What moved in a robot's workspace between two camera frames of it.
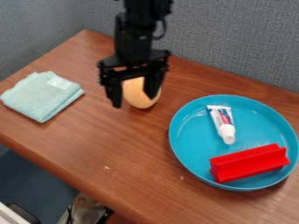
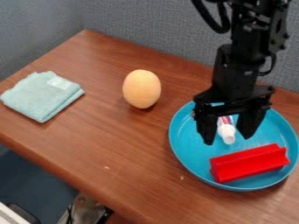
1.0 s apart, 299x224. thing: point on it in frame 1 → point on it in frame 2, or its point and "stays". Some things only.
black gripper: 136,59 → 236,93
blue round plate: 262,125 stays
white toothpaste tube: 222,117 stays
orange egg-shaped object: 136,95 stays
